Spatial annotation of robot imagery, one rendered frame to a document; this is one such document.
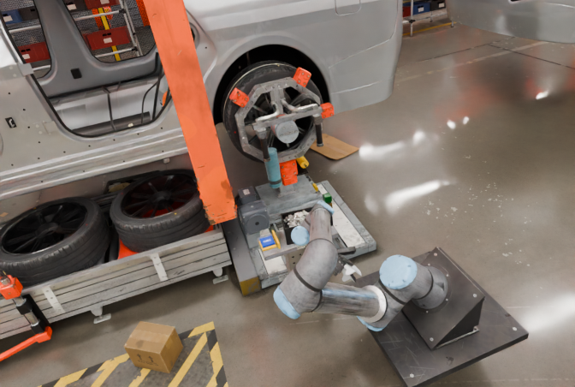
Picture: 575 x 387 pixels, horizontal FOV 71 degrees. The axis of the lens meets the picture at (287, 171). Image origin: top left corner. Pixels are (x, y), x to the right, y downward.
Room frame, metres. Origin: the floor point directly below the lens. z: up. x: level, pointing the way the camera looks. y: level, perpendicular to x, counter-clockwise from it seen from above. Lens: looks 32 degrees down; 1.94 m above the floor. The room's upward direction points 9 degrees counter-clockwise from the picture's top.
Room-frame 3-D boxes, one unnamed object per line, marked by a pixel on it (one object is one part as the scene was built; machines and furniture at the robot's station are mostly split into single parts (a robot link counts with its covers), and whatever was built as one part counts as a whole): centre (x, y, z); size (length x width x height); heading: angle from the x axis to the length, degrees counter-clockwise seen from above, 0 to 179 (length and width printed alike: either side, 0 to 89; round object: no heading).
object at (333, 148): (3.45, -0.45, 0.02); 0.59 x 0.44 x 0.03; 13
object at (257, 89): (2.35, 0.00, 0.85); 0.54 x 0.07 x 0.54; 103
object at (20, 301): (1.62, 1.55, 0.30); 0.09 x 0.05 x 0.50; 103
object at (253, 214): (2.24, 0.29, 0.26); 0.42 x 0.18 x 0.35; 13
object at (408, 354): (1.24, -0.56, 0.15); 0.60 x 0.60 x 0.30; 15
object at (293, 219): (1.72, -0.03, 0.52); 0.20 x 0.14 x 0.13; 95
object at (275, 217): (2.51, 0.04, 0.13); 0.50 x 0.36 x 0.10; 103
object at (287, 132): (2.28, -0.02, 0.85); 0.21 x 0.14 x 0.14; 13
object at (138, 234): (2.27, 0.86, 0.39); 0.66 x 0.66 x 0.24
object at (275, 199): (2.51, 0.04, 0.32); 0.40 x 0.30 x 0.28; 103
